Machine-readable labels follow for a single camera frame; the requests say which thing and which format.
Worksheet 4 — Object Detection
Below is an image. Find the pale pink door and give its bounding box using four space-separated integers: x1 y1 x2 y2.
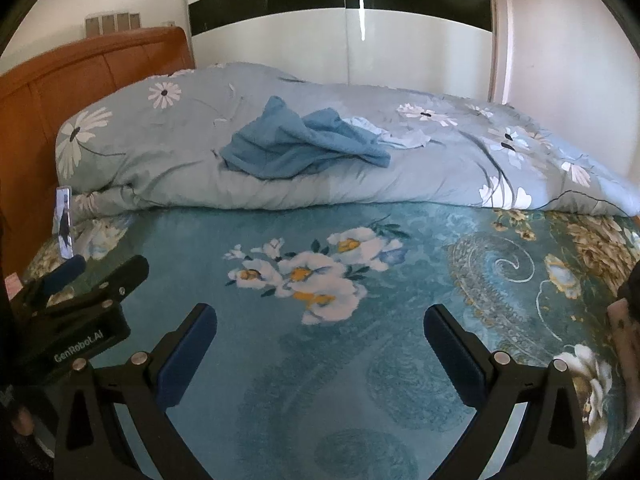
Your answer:
489 0 526 106

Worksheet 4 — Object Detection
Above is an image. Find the teal floral bed sheet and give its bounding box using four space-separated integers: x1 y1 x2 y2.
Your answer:
20 200 640 480

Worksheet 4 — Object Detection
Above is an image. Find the smartphone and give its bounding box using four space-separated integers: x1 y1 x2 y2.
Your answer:
52 186 76 261

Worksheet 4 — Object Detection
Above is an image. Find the grey-blue daisy print quilt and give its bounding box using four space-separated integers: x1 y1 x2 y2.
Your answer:
54 62 640 218

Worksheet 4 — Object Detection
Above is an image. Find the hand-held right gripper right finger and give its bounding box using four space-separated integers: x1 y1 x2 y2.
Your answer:
423 303 587 480

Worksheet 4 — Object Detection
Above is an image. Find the white wardrobe with black stripe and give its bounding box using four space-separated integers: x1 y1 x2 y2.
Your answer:
184 0 496 103

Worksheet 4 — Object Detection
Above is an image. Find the pink spotted garment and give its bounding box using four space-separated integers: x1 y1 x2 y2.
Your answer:
606 297 640 376

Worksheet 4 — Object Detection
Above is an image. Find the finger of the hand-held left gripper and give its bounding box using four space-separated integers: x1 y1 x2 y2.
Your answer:
20 255 87 311
47 255 150 318

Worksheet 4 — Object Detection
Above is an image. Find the blue sweater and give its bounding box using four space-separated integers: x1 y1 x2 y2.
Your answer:
218 95 392 181

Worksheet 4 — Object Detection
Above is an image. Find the person's left hand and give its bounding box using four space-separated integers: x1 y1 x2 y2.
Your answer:
12 405 37 437

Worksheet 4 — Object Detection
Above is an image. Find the orange wooden headboard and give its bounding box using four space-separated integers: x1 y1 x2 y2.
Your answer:
0 26 197 281

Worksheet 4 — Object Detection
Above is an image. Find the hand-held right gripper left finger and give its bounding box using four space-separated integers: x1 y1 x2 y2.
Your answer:
52 303 217 480

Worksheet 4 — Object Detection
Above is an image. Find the black garment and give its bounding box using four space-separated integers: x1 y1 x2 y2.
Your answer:
617 260 640 306

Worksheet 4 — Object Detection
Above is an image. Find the white and light blue cloth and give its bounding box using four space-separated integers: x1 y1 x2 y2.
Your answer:
345 116 432 150

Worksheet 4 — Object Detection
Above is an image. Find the grey wall panel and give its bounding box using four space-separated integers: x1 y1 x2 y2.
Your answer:
84 10 143 37

